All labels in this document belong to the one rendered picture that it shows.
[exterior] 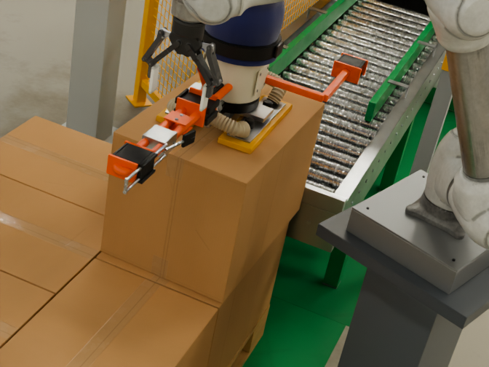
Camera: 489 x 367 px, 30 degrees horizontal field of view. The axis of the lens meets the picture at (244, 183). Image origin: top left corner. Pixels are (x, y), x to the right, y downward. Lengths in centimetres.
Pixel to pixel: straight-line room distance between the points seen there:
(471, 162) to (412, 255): 36
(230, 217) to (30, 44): 298
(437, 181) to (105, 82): 200
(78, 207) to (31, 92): 189
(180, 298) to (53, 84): 242
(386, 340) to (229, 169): 76
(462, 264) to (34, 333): 112
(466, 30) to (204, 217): 88
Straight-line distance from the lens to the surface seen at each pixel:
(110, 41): 405
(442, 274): 248
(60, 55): 512
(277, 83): 259
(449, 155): 249
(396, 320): 274
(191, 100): 237
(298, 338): 337
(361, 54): 434
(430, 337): 271
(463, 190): 232
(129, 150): 210
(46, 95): 468
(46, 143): 319
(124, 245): 263
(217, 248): 247
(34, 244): 270
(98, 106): 414
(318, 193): 303
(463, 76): 214
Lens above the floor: 215
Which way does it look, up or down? 31 degrees down
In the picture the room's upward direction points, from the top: 11 degrees clockwise
